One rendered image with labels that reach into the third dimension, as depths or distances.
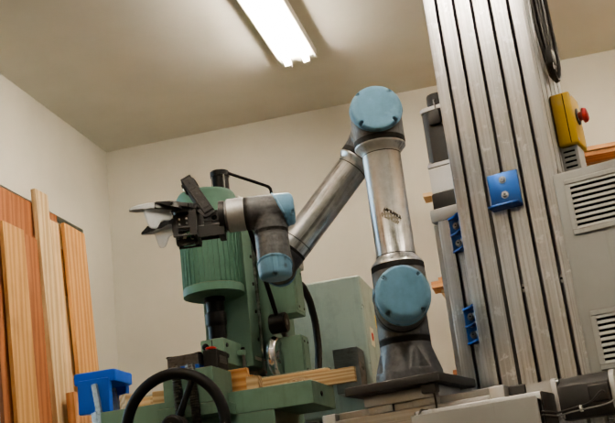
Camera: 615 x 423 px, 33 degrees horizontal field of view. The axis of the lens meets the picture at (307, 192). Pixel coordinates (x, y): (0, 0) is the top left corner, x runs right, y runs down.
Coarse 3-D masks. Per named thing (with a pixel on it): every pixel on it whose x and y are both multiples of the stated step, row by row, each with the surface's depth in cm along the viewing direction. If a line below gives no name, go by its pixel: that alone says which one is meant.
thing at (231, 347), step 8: (200, 344) 289; (208, 344) 288; (216, 344) 288; (224, 344) 287; (232, 344) 294; (240, 344) 300; (232, 352) 292; (232, 360) 291; (240, 360) 297; (232, 368) 297
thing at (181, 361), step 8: (208, 352) 269; (216, 352) 269; (224, 352) 274; (168, 360) 269; (176, 360) 268; (184, 360) 268; (192, 360) 267; (200, 360) 268; (208, 360) 269; (216, 360) 268; (224, 360) 273; (168, 368) 268; (224, 368) 272
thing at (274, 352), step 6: (270, 342) 297; (276, 342) 299; (270, 348) 295; (276, 348) 299; (270, 354) 295; (276, 354) 298; (282, 354) 301; (270, 360) 294; (276, 360) 297; (282, 360) 300; (270, 366) 295; (276, 366) 295; (282, 366) 300; (276, 372) 295; (282, 372) 298
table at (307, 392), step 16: (288, 384) 266; (304, 384) 265; (320, 384) 272; (240, 400) 269; (256, 400) 268; (272, 400) 266; (288, 400) 265; (304, 400) 264; (320, 400) 269; (112, 416) 278; (144, 416) 276; (160, 416) 264; (208, 416) 264
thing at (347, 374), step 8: (344, 368) 279; (352, 368) 278; (288, 376) 283; (296, 376) 282; (304, 376) 282; (312, 376) 281; (320, 376) 280; (328, 376) 280; (336, 376) 279; (344, 376) 278; (352, 376) 278; (264, 384) 284; (272, 384) 284; (280, 384) 283; (328, 384) 279; (336, 384) 279; (152, 400) 293
